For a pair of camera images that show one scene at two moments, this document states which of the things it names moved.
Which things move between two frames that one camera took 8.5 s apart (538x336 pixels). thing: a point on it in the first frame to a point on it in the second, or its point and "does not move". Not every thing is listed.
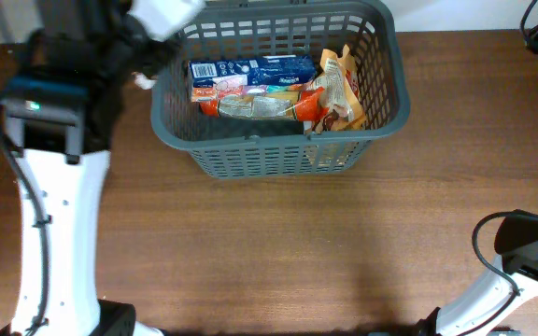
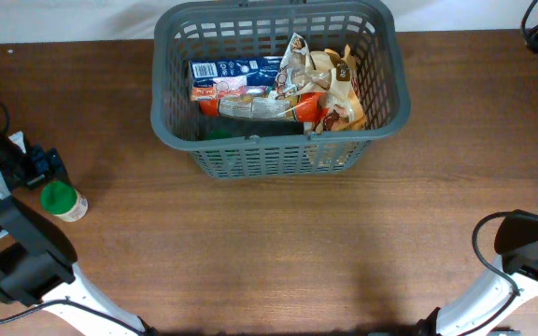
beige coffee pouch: x=339 y=79 does not move
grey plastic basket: x=257 y=147 does not move
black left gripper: x=162 y=57 to x=49 y=164
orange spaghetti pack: x=302 y=106 does not move
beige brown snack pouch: x=143 y=82 to x=303 y=71
